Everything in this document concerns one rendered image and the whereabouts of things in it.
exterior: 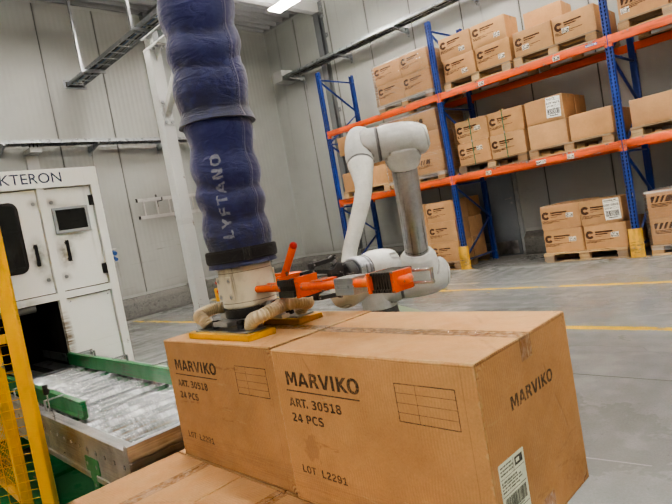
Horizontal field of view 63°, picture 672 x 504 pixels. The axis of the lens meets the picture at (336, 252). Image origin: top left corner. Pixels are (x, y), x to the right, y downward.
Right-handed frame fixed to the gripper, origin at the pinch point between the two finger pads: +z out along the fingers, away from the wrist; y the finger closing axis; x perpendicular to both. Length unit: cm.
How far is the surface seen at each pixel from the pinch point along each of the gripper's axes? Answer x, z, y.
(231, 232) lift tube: 18.8, 7.9, -18.4
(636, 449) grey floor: -28, -149, 106
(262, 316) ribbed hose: 7.6, 10.1, 6.7
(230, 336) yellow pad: 18.4, 14.9, 11.5
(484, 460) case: -64, 17, 32
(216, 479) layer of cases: 28, 23, 53
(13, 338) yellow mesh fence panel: 144, 42, 9
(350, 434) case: -29.1, 17.7, 32.2
